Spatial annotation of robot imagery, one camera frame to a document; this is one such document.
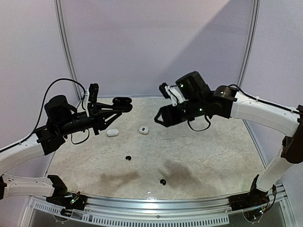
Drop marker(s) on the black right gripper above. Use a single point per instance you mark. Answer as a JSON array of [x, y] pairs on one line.
[[168, 116]]

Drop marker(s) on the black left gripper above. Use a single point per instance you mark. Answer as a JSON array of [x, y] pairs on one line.
[[96, 113]]

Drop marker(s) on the black oval charging case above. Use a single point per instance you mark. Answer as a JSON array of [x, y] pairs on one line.
[[123, 104]]

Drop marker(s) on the white earbud charging case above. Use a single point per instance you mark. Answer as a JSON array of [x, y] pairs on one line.
[[112, 132]]

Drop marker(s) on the beige charging case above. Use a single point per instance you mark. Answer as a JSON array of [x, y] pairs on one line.
[[144, 130]]

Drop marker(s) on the black earbud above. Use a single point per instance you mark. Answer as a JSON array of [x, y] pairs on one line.
[[163, 182]]

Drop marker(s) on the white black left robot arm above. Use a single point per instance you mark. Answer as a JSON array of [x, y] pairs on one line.
[[63, 120]]

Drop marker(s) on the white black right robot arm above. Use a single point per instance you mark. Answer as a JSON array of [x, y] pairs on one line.
[[191, 97]]

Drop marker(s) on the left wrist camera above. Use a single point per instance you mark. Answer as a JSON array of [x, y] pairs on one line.
[[90, 96]]

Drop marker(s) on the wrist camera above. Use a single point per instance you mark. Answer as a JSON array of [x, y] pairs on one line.
[[171, 92], [90, 96]]

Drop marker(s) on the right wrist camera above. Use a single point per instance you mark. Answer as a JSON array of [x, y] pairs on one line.
[[171, 92]]

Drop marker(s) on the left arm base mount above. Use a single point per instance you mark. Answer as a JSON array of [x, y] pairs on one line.
[[68, 200]]

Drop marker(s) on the aluminium front rail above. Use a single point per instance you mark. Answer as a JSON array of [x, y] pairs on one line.
[[118, 212]]

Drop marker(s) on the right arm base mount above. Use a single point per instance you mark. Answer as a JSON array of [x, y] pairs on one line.
[[253, 198]]

